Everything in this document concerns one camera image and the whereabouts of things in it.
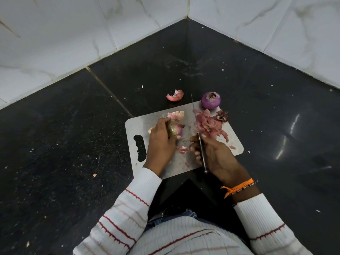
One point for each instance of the person's left hand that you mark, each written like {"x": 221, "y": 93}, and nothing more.
{"x": 159, "y": 148}

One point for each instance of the person's right hand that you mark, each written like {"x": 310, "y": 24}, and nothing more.
{"x": 220, "y": 159}

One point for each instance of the red onion with dry roots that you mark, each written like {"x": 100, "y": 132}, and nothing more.
{"x": 174, "y": 129}

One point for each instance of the pile of onion peels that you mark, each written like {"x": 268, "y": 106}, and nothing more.
{"x": 208, "y": 124}

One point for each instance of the onion peel piece off board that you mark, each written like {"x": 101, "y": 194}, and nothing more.
{"x": 175, "y": 96}

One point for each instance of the person's left forearm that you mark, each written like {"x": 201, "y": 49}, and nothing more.
{"x": 122, "y": 212}

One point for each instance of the person's right forearm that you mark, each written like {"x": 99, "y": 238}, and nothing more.
{"x": 268, "y": 225}

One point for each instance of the steel cutting board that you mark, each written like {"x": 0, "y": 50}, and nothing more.
{"x": 143, "y": 124}

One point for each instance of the orange thread wristband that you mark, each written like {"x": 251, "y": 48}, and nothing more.
{"x": 239, "y": 186}

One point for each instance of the white striped sweater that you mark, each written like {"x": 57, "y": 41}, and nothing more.
{"x": 191, "y": 239}

